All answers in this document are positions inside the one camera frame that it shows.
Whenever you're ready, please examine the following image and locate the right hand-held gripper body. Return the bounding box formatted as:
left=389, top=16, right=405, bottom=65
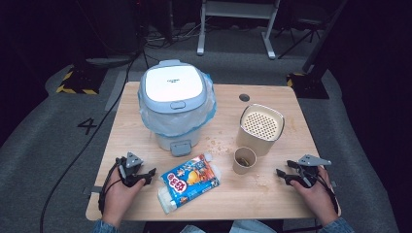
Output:
left=291, top=154, right=332, bottom=188

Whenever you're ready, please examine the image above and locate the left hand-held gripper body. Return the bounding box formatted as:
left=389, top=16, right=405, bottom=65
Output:
left=116, top=151, right=151, bottom=188

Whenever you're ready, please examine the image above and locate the blue snack packet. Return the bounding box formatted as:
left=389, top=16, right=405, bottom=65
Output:
left=156, top=152, right=223, bottom=215

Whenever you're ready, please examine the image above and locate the beige canister with strainer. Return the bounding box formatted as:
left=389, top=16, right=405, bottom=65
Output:
left=235, top=103, right=286, bottom=157

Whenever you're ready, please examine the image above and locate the beige paper cup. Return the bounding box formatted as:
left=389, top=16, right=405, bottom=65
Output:
left=232, top=146, right=258, bottom=176

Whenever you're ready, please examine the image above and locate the white pedal trash can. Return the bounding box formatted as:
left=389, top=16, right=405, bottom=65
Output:
left=137, top=58, right=218, bottom=158

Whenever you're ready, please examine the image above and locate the person's right hand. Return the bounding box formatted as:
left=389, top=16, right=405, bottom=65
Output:
left=290, top=166, right=339, bottom=226

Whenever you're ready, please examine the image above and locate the person's left hand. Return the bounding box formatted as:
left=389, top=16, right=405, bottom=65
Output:
left=102, top=179, right=147, bottom=227

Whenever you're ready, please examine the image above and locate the grey tape piece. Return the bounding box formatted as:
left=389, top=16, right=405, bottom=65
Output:
left=83, top=185, right=103, bottom=195

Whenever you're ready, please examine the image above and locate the clear blue-edged bin liner bag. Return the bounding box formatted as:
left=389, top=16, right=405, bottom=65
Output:
left=137, top=73, right=218, bottom=138

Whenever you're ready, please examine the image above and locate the grey floor tape strip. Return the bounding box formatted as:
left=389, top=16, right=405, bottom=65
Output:
left=104, top=70, right=146, bottom=113

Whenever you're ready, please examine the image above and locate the black tripod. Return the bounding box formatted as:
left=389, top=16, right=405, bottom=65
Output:
left=277, top=13, right=323, bottom=60

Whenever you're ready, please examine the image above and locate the left hand-held gripper black cable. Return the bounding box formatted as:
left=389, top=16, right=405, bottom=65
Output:
left=97, top=157, right=126, bottom=216

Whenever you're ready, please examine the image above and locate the long black floor cable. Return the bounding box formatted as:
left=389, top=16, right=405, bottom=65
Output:
left=39, top=48, right=145, bottom=233

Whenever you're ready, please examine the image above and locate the white metal desk frame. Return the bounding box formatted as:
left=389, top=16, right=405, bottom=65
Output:
left=196, top=0, right=282, bottom=60

